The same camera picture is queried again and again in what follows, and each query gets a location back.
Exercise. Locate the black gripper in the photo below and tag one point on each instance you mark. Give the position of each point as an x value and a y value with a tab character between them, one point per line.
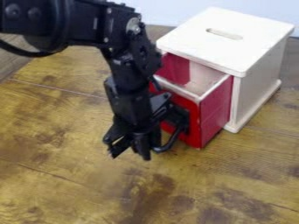
139	110

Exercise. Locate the black metal drawer handle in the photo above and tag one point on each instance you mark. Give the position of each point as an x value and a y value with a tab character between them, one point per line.
178	121

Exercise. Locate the red drawer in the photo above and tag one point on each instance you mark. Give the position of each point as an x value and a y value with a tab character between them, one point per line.
200	91

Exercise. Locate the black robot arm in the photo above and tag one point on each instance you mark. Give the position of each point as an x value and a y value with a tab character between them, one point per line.
55	24

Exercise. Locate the white wooden box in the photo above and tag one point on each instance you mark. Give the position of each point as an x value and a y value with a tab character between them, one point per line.
242	45

